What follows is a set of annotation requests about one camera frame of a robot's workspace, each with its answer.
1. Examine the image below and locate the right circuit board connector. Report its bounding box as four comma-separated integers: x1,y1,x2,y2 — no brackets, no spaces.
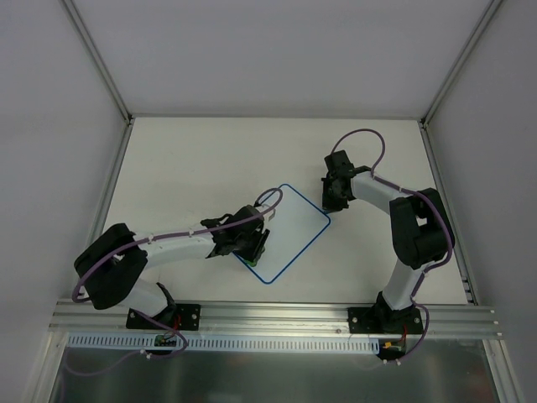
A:
381,339,406,354

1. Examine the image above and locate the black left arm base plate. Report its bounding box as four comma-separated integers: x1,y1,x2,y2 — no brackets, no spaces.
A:
126,302,201,331

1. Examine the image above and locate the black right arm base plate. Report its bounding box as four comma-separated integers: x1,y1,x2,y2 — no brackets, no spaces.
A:
347,306,424,335

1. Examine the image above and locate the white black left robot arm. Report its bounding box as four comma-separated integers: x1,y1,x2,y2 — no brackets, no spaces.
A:
71,205,271,328

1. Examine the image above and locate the blue framed whiteboard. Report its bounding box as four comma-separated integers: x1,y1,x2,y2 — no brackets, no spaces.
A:
237,183,331,285

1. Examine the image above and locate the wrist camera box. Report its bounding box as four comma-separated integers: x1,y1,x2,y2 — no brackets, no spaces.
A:
232,204,275,228
324,150,354,175

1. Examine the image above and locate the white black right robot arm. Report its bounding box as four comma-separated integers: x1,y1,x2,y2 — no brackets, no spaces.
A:
321,150,455,332

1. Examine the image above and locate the left green circuit board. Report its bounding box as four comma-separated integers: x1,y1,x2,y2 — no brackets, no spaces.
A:
154,333,178,348

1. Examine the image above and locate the aluminium frame rail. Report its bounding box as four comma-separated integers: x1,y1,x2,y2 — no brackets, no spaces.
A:
62,0,135,300
422,1,509,306

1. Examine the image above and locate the aluminium frame right rail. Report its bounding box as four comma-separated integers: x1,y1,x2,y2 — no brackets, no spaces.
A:
422,1,509,306

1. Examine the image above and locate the white slotted cable duct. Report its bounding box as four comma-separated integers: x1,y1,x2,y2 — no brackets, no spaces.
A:
66,332,380,355

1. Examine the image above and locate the aluminium front mounting rail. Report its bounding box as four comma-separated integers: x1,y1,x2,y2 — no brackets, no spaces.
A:
49,300,504,340

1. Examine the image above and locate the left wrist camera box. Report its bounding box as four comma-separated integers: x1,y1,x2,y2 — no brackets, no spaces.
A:
232,204,275,228

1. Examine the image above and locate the aluminium frame left rail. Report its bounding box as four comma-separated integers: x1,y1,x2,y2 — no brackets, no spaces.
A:
62,0,135,300

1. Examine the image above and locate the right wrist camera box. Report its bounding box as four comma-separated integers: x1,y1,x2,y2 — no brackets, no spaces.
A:
324,150,354,175

